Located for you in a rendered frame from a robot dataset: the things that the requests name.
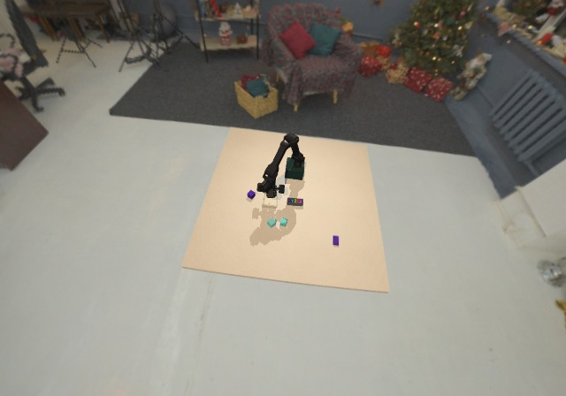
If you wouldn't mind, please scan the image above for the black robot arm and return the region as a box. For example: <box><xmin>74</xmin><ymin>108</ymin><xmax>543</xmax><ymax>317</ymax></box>
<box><xmin>258</xmin><ymin>133</ymin><xmax>305</xmax><ymax>198</ymax></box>

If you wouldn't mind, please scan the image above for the beige open-top tray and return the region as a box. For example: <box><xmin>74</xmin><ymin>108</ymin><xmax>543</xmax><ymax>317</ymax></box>
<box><xmin>262</xmin><ymin>191</ymin><xmax>278</xmax><ymax>209</ymax></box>

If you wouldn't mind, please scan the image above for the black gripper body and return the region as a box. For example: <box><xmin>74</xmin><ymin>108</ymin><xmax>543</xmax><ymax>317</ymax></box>
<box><xmin>256</xmin><ymin>183</ymin><xmax>285</xmax><ymax>194</ymax></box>

